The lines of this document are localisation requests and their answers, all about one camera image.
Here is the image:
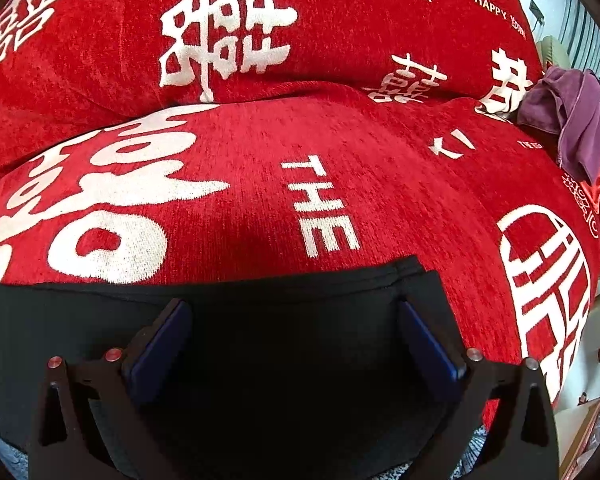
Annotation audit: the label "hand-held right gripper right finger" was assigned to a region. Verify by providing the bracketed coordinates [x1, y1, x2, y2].
[399, 300, 561, 480]

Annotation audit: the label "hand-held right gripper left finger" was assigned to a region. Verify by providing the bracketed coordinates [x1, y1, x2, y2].
[26, 298, 195, 480]

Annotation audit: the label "black pants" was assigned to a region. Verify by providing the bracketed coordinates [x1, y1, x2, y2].
[0, 255, 473, 480]

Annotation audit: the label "red printed blanket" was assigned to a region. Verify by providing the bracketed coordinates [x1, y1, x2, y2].
[0, 0, 600, 441]

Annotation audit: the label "purple cloth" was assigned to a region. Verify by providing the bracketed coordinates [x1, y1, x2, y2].
[517, 66, 600, 185]

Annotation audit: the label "pale green chair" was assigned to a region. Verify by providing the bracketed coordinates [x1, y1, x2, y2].
[537, 35, 573, 73]

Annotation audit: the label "dark window railing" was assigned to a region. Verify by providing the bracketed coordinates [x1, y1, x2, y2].
[560, 0, 600, 86]

